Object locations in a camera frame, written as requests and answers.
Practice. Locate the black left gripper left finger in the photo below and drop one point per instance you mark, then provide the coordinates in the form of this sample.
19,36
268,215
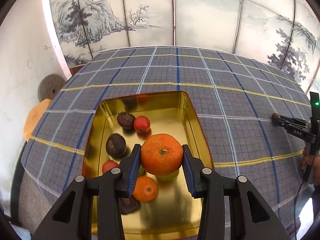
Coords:
71,215

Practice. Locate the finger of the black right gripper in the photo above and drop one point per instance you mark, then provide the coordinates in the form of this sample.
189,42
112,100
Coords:
287,121
293,126

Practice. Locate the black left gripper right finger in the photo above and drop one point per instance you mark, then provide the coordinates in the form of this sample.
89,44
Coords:
250,215

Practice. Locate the dark brown passion fruit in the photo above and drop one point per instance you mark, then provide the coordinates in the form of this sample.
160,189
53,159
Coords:
128,205
116,145
126,120

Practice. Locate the green round fruit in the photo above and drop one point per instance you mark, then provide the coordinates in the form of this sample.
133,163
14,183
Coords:
167,177

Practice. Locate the person right hand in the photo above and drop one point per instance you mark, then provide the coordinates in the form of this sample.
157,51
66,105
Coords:
310,164

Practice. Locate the grey plaid tablecloth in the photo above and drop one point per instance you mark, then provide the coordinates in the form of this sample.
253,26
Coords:
233,96

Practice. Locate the red tomato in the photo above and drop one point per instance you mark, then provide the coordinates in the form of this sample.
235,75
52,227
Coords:
142,124
108,165

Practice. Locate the gold metal tray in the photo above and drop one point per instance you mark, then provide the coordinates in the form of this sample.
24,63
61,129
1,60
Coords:
174,214

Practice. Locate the small orange tangerine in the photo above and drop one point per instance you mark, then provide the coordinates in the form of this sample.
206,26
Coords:
146,189

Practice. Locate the painted folding screen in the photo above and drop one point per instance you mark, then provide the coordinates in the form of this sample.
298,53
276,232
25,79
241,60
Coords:
281,33

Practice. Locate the orange cushion stool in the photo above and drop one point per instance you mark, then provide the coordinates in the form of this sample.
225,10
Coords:
34,116

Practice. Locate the grey millstone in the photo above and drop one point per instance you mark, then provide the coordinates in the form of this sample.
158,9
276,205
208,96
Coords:
50,86

